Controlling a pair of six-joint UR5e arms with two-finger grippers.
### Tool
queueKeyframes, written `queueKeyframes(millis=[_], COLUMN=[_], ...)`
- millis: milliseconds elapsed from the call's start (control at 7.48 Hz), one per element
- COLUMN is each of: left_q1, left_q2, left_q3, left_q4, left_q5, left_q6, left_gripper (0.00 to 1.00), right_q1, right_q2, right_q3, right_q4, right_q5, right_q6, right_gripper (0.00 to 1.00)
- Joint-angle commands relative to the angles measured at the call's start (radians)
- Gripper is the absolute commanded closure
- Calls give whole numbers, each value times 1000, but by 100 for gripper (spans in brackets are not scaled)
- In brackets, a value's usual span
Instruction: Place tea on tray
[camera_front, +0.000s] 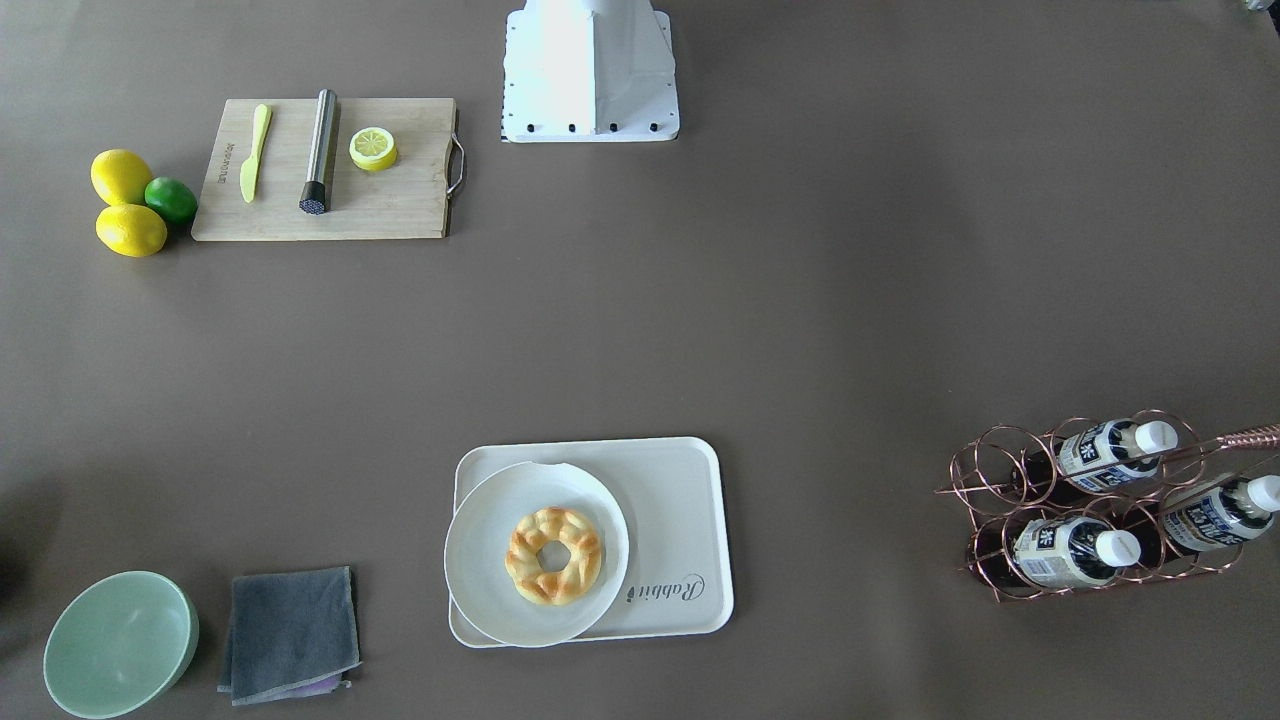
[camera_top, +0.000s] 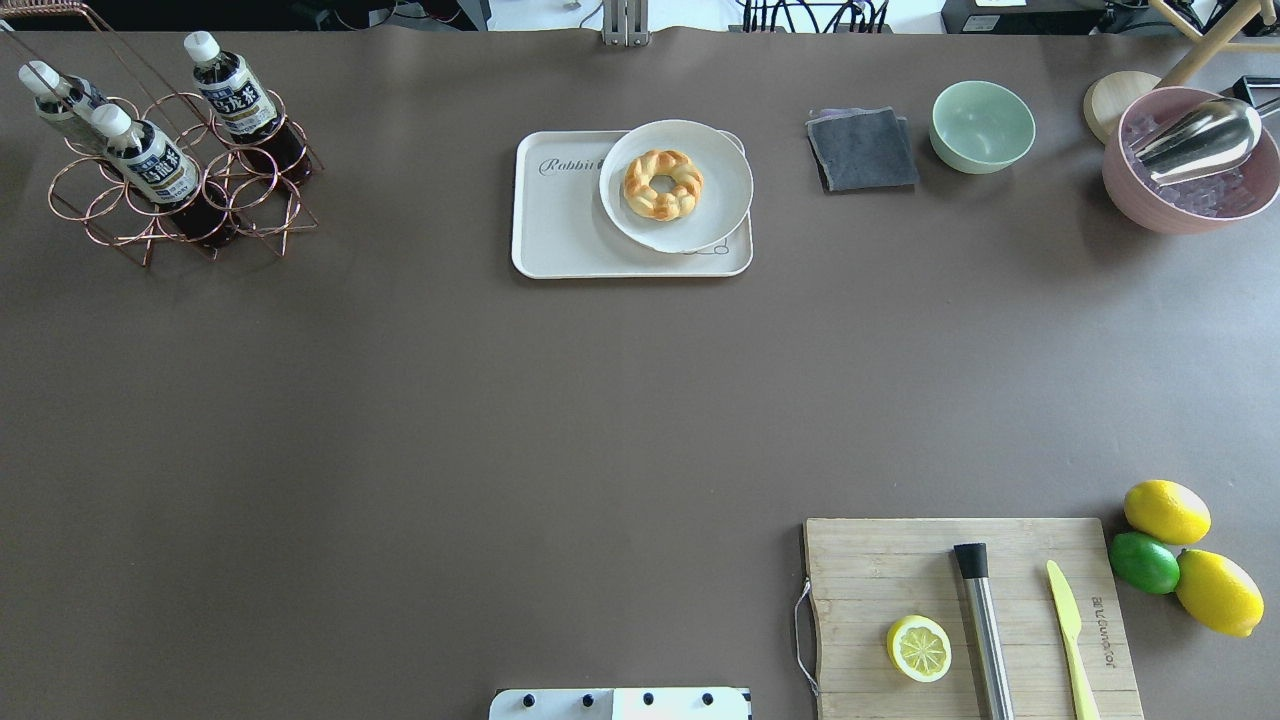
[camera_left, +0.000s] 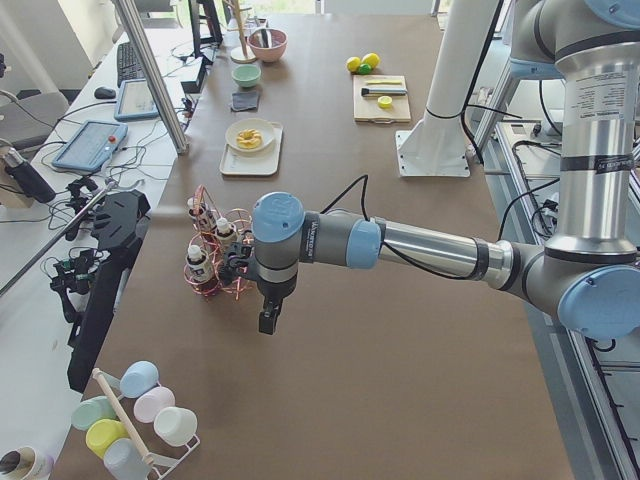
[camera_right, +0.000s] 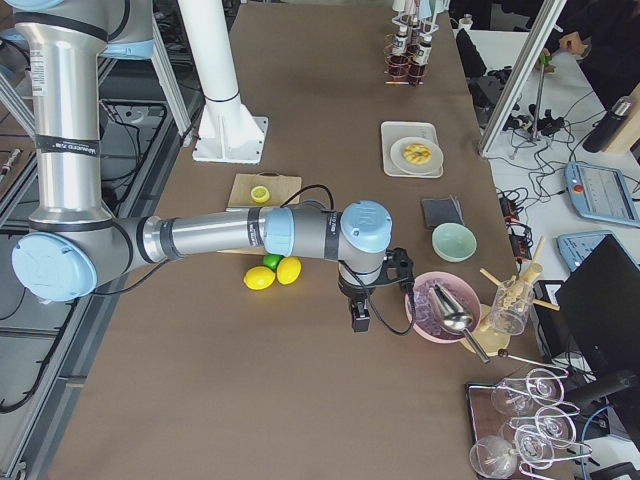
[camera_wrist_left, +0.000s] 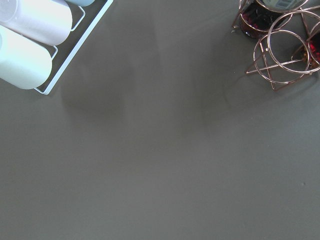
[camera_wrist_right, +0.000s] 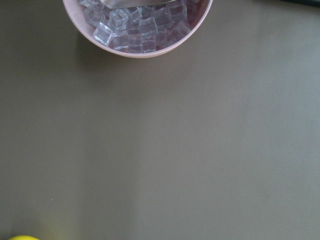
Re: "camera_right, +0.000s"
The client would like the copper wire bottle rack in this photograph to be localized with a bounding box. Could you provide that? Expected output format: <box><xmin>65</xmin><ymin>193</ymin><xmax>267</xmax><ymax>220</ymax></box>
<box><xmin>384</xmin><ymin>32</ymin><xmax>433</xmax><ymax>86</ymax></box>

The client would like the blue teach pendant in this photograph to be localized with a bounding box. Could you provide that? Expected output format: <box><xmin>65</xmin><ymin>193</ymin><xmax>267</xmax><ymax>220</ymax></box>
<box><xmin>564</xmin><ymin>161</ymin><xmax>639</xmax><ymax>227</ymax></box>
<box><xmin>556</xmin><ymin>230</ymin><xmax>629</xmax><ymax>272</ymax></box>

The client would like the grey folded cloth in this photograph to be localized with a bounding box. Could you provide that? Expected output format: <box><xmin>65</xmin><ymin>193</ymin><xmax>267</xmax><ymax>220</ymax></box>
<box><xmin>421</xmin><ymin>195</ymin><xmax>465</xmax><ymax>229</ymax></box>

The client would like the white serving tray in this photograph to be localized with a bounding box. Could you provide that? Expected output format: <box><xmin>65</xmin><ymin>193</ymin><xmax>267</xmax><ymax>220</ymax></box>
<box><xmin>381</xmin><ymin>121</ymin><xmax>444</xmax><ymax>178</ymax></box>

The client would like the pink bowl of ice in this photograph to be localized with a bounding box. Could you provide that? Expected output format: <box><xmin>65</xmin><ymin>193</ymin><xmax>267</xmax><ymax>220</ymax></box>
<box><xmin>413</xmin><ymin>271</ymin><xmax>481</xmax><ymax>344</ymax></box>

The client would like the wine glass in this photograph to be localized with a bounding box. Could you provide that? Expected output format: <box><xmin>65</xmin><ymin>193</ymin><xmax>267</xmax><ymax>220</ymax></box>
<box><xmin>491</xmin><ymin>379</ymin><xmax>534</xmax><ymax>416</ymax></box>
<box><xmin>514</xmin><ymin>425</ymin><xmax>555</xmax><ymax>469</ymax></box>
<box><xmin>534</xmin><ymin>406</ymin><xmax>576</xmax><ymax>448</ymax></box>
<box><xmin>469</xmin><ymin>435</ymin><xmax>518</xmax><ymax>479</ymax></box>
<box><xmin>525</xmin><ymin>368</ymin><xmax>564</xmax><ymax>406</ymax></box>

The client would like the yellow lemon near lime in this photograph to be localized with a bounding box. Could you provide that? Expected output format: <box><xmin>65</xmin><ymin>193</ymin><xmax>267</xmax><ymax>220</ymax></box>
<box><xmin>276</xmin><ymin>256</ymin><xmax>302</xmax><ymax>285</ymax></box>

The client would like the metal ice scoop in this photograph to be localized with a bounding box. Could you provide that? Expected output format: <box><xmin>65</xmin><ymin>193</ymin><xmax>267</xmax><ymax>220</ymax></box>
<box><xmin>432</xmin><ymin>284</ymin><xmax>490</xmax><ymax>364</ymax></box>

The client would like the wine glass upper right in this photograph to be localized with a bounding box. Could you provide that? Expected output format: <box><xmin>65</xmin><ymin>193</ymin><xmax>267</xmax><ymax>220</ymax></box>
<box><xmin>525</xmin><ymin>368</ymin><xmax>564</xmax><ymax>406</ymax></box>

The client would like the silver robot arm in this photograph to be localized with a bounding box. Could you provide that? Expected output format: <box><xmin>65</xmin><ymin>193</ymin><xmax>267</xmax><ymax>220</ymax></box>
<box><xmin>12</xmin><ymin>1</ymin><xmax>414</xmax><ymax>332</ymax></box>

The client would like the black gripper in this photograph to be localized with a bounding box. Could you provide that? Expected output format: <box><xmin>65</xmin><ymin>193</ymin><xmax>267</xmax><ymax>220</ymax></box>
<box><xmin>338</xmin><ymin>248</ymin><xmax>415</xmax><ymax>332</ymax></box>

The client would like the white wire cup rack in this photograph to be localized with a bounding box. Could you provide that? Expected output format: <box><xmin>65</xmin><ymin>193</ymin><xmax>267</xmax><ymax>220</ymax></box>
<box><xmin>392</xmin><ymin>0</ymin><xmax>449</xmax><ymax>34</ymax></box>

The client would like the clear glass jar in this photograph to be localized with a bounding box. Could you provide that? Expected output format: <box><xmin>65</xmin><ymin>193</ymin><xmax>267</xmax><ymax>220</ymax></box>
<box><xmin>488</xmin><ymin>280</ymin><xmax>534</xmax><ymax>335</ymax></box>

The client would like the wine glass bottom left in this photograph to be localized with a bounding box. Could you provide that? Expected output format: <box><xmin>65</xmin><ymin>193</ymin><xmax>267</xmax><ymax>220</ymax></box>
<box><xmin>469</xmin><ymin>435</ymin><xmax>518</xmax><ymax>479</ymax></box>

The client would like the wine glass upper left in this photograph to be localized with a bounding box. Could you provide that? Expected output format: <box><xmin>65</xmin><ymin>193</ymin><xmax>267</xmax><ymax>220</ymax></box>
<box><xmin>491</xmin><ymin>379</ymin><xmax>534</xmax><ymax>416</ymax></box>

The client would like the mint green bowl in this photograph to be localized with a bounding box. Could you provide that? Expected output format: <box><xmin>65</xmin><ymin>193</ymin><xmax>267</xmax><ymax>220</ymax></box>
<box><xmin>432</xmin><ymin>223</ymin><xmax>477</xmax><ymax>263</ymax></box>

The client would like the yellow lemon front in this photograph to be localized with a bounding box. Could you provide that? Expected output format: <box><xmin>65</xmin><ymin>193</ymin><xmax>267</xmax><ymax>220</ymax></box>
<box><xmin>243</xmin><ymin>265</ymin><xmax>276</xmax><ymax>291</ymax></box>

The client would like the green lime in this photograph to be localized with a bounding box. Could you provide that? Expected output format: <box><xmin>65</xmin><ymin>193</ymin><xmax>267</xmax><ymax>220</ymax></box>
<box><xmin>262</xmin><ymin>253</ymin><xmax>283</xmax><ymax>271</ymax></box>

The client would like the tea bottle in rack right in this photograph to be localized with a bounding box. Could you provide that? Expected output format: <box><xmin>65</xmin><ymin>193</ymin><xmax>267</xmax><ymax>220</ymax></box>
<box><xmin>407</xmin><ymin>32</ymin><xmax>432</xmax><ymax>86</ymax></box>

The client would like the wine glass lower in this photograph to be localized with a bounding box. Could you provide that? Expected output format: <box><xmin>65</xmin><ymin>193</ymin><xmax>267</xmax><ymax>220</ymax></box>
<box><xmin>514</xmin><ymin>425</ymin><xmax>555</xmax><ymax>469</ymax></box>

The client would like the aluminium frame post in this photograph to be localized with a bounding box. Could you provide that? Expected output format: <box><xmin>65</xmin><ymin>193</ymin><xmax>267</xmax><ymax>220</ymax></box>
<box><xmin>478</xmin><ymin>0</ymin><xmax>566</xmax><ymax>158</ymax></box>

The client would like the wooden cutting board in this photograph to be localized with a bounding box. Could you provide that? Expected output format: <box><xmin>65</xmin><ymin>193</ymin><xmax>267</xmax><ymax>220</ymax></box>
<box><xmin>216</xmin><ymin>173</ymin><xmax>303</xmax><ymax>255</ymax></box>

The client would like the tea bottle in rack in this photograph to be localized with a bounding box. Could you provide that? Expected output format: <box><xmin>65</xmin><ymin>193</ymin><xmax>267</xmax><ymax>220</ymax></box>
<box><xmin>388</xmin><ymin>25</ymin><xmax>408</xmax><ymax>81</ymax></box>
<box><xmin>407</xmin><ymin>32</ymin><xmax>432</xmax><ymax>86</ymax></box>

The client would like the wine glass middle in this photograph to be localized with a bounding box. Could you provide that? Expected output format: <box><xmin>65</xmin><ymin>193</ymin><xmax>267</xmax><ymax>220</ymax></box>
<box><xmin>534</xmin><ymin>406</ymin><xmax>576</xmax><ymax>448</ymax></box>

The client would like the half lemon slice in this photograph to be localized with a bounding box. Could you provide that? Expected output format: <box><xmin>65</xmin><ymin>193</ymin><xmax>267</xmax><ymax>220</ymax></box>
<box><xmin>250</xmin><ymin>185</ymin><xmax>271</xmax><ymax>204</ymax></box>

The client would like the wooden glass drying stand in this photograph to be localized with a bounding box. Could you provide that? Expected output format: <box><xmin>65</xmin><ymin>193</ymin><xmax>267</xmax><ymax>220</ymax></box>
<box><xmin>473</xmin><ymin>236</ymin><xmax>560</xmax><ymax>357</ymax></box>

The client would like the dark tray under glasses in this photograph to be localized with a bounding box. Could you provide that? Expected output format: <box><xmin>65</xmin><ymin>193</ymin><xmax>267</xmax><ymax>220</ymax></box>
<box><xmin>465</xmin><ymin>381</ymin><xmax>531</xmax><ymax>471</ymax></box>

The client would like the tea bottle in rack left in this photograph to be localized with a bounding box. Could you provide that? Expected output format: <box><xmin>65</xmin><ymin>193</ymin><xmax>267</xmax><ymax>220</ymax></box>
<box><xmin>388</xmin><ymin>25</ymin><xmax>408</xmax><ymax>81</ymax></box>

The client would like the black laptop computer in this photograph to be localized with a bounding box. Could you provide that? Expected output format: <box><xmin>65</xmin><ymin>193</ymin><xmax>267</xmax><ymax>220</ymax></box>
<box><xmin>538</xmin><ymin>236</ymin><xmax>639</xmax><ymax>378</ymax></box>

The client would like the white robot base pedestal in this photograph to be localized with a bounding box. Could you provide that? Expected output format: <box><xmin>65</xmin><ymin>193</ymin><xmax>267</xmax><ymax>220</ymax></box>
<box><xmin>179</xmin><ymin>0</ymin><xmax>268</xmax><ymax>165</ymax></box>

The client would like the black water bottle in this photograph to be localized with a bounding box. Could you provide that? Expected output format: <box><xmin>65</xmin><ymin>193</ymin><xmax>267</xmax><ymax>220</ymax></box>
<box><xmin>583</xmin><ymin>96</ymin><xmax>634</xmax><ymax>153</ymax></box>

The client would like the white round plate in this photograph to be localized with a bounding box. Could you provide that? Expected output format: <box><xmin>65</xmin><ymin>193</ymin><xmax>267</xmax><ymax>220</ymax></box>
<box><xmin>390</xmin><ymin>137</ymin><xmax>444</xmax><ymax>176</ymax></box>

